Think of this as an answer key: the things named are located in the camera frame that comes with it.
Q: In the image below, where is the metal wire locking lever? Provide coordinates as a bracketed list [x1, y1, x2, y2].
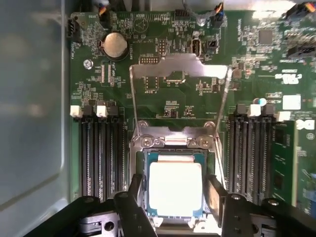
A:
[214, 137, 228, 186]

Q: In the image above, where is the black fan header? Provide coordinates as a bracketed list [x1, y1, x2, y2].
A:
[66, 18, 80, 42]

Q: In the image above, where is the square grey chip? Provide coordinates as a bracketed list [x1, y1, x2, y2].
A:
[258, 29, 274, 44]

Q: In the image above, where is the silver coin battery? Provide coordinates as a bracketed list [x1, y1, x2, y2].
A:
[102, 31, 129, 61]

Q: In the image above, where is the dark grey PC case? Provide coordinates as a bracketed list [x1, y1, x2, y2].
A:
[0, 0, 75, 237]

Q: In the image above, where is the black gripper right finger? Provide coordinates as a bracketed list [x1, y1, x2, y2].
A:
[207, 173, 316, 237]

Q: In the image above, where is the CPU socket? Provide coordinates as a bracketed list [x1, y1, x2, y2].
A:
[129, 134, 229, 237]

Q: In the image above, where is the white square sticker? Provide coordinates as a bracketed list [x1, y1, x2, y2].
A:
[282, 95, 302, 111]

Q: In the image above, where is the white clip RAM slot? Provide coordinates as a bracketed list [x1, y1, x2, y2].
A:
[240, 103, 262, 196]
[96, 100, 117, 198]
[70, 105, 94, 198]

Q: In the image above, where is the silver square CPU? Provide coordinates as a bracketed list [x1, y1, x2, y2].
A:
[145, 151, 207, 219]

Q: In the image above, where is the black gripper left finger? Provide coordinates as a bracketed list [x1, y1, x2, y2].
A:
[70, 173, 158, 237]

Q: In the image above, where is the green RAM stick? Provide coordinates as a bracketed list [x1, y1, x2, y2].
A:
[271, 119, 298, 207]

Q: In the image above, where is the silver internal USB port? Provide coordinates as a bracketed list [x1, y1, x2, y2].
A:
[191, 37, 202, 56]

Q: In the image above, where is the black plug with coloured wires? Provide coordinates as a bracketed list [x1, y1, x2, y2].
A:
[98, 6, 111, 29]
[212, 2, 225, 29]

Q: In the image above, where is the metal socket cover frame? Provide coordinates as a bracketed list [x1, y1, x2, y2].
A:
[129, 54, 234, 142]

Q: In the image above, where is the green motherboard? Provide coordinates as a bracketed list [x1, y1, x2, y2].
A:
[69, 9, 316, 215]

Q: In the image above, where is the black clip RAM slot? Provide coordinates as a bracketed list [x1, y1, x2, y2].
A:
[107, 100, 127, 196]
[228, 103, 247, 196]
[83, 100, 107, 202]
[254, 103, 276, 198]

